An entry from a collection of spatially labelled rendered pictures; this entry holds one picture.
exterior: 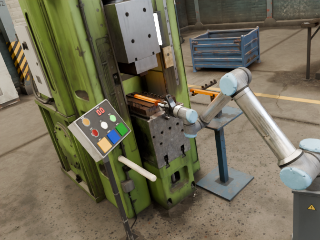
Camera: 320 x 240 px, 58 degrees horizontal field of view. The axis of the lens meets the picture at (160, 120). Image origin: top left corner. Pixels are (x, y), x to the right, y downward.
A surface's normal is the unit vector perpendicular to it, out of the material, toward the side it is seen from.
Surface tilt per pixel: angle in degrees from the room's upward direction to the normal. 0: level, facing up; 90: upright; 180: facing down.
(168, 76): 90
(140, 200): 90
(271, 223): 0
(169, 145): 90
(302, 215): 90
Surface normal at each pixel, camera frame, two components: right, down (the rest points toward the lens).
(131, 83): 0.63, 0.22
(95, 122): 0.68, -0.41
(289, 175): -0.66, 0.48
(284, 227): -0.18, -0.89
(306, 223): -0.40, 0.46
